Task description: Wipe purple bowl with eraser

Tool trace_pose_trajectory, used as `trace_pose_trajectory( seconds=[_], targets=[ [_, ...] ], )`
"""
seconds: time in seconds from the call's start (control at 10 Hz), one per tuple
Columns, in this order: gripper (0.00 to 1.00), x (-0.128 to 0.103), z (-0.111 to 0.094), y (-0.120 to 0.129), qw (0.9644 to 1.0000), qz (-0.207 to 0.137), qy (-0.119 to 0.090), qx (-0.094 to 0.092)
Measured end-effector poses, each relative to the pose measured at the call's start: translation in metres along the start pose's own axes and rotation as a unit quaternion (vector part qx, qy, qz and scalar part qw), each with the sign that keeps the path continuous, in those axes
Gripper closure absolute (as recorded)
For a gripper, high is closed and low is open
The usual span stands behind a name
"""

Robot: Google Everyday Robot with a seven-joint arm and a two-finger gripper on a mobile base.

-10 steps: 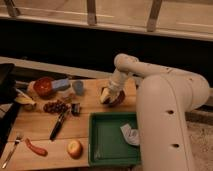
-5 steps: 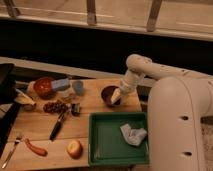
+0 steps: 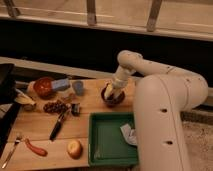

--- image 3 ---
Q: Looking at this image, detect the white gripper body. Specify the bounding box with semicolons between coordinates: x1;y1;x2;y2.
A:
112;66;130;89

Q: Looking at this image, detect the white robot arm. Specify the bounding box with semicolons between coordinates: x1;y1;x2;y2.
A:
113;50;208;171

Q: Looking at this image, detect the purple bowl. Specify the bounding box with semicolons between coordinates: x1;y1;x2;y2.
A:
101;86;125;107

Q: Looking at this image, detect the red bowl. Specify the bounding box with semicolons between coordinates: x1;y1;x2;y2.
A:
33;77;54;99

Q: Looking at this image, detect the small dark metal cup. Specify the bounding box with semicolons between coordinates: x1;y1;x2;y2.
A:
71;103;80;116

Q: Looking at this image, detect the crumpled white cloth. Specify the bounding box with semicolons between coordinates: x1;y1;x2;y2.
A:
120;124;137;146

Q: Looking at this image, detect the blue sponge block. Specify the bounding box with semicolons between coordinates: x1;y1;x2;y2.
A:
51;79;70;91

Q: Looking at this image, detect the green plastic tray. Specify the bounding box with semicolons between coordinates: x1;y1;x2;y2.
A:
88;112;138;166

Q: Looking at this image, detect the bunch of dark grapes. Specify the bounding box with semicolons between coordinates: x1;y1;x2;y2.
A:
43;101;68;114

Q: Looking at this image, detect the yellow apple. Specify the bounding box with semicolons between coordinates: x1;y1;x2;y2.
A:
67;140;82;159

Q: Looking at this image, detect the wooden cutting board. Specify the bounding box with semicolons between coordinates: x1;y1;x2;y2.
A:
0;79;135;171

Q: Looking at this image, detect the yellow banana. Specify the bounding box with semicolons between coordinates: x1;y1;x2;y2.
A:
15;89;36;111

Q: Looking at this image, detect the orange sausage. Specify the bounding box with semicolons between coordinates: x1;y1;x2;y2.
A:
25;138;48;157

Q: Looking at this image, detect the black object at left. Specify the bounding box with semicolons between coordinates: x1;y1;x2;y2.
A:
0;63;17;156

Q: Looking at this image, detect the silver fork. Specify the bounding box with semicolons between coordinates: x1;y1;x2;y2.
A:
1;135;22;169

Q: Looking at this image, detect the black handled knife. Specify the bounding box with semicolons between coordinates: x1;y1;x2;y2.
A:
49;113;65;141

